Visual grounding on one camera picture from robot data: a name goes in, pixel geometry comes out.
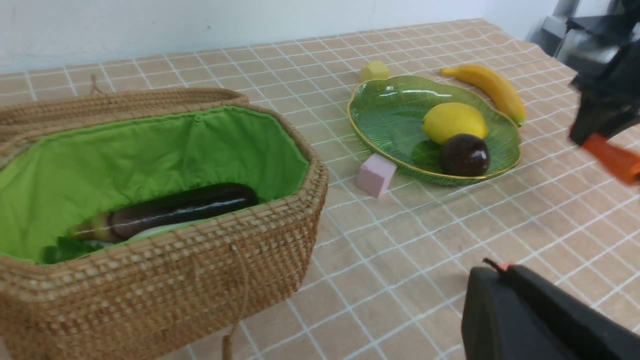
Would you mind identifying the purple toy mangosteen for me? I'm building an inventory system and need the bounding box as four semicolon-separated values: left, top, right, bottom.
439;133;490;177

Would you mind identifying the woven basket lid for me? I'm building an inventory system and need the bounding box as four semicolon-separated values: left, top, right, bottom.
0;74;250;143

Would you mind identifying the pink foam cube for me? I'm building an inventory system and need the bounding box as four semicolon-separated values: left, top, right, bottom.
356;153;397;198

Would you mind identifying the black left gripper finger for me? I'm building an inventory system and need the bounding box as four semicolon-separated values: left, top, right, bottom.
461;258;640;360

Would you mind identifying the yellow toy lemon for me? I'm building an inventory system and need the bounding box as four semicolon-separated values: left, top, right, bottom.
422;102;489;145

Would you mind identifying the yellow toy banana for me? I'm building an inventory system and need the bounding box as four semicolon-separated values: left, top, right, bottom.
439;63;526;127

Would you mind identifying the yellow foam cube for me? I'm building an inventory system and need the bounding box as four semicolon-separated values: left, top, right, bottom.
359;60;390;84

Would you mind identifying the woven wicker basket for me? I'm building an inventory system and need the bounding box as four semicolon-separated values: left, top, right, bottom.
1;103;329;360

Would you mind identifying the purple toy eggplant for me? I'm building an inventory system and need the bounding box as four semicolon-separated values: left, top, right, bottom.
69;182;259;244

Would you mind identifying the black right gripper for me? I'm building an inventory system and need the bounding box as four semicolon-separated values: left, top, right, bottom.
566;0;640;147

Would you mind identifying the orange toy carrot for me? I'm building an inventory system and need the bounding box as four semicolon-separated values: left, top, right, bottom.
582;134;640;186

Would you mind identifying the green glass leaf plate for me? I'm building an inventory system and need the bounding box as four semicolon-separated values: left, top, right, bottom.
347;75;522;187

